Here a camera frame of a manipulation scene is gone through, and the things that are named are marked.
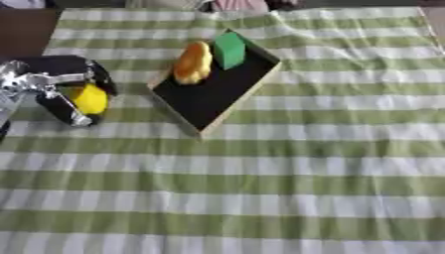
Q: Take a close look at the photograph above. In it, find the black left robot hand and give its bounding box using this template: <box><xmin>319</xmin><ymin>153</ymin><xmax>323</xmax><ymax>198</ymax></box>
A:
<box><xmin>10</xmin><ymin>55</ymin><xmax>120</xmax><ymax>128</ymax></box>

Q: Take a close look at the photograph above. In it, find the yellow toy lemon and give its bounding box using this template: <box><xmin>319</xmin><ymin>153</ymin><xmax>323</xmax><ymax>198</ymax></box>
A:
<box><xmin>68</xmin><ymin>82</ymin><xmax>111</xmax><ymax>116</ymax></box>

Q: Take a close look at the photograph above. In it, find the tan cardboard box black inside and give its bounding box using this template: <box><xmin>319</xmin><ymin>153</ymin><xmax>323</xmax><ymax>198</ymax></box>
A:
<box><xmin>146</xmin><ymin>28</ymin><xmax>284</xmax><ymax>139</ymax></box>

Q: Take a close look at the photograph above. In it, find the orange toy bread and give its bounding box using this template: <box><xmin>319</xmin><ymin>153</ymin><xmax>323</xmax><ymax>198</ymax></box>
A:
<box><xmin>172</xmin><ymin>41</ymin><xmax>215</xmax><ymax>85</ymax></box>

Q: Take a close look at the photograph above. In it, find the green block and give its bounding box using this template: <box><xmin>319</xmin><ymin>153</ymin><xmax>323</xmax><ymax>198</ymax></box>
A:
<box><xmin>212</xmin><ymin>31</ymin><xmax>249</xmax><ymax>70</ymax></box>

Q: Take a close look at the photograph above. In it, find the person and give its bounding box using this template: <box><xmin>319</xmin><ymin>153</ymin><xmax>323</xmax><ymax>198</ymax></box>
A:
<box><xmin>125</xmin><ymin>0</ymin><xmax>303</xmax><ymax>14</ymax></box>

